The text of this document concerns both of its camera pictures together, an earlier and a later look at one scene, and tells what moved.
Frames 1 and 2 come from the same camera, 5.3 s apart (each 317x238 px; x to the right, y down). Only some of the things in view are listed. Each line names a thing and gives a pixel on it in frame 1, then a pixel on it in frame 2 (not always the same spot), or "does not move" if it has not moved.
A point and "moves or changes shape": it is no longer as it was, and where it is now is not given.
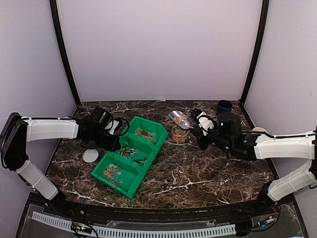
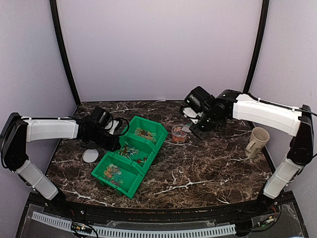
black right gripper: (203, 144) -> (200, 134)
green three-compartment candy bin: (123, 168) does not move
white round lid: (90, 155) does not move
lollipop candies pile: (127, 150) does not move
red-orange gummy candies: (113, 174) does not move
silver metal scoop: (184, 121) moves or changes shape
